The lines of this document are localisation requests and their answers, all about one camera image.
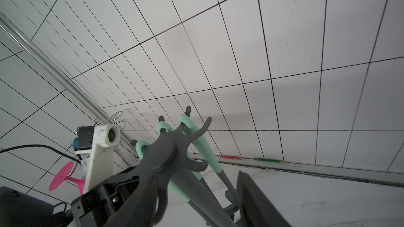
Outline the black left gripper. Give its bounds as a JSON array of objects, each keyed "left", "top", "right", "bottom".
[{"left": 72, "top": 177, "right": 139, "bottom": 227}]

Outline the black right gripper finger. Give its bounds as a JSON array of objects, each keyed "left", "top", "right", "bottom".
[{"left": 237, "top": 171, "right": 290, "bottom": 227}]

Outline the grey slotted turner mint handle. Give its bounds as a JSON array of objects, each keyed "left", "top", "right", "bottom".
[{"left": 135, "top": 121, "right": 218, "bottom": 227}]

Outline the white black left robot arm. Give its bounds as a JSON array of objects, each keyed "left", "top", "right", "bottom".
[{"left": 1, "top": 166, "right": 153, "bottom": 227}]

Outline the chrome wine glass rack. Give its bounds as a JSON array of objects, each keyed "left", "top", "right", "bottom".
[{"left": 95, "top": 110, "right": 127, "bottom": 132}]

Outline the dark grey utensil rack stand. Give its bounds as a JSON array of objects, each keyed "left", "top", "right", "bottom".
[{"left": 105, "top": 117, "right": 236, "bottom": 227}]

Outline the pink plastic wine glass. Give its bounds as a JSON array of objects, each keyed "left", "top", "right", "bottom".
[{"left": 48, "top": 161, "right": 86, "bottom": 195}]

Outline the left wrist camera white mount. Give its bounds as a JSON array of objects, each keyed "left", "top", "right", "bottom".
[{"left": 76, "top": 124, "right": 121, "bottom": 194}]

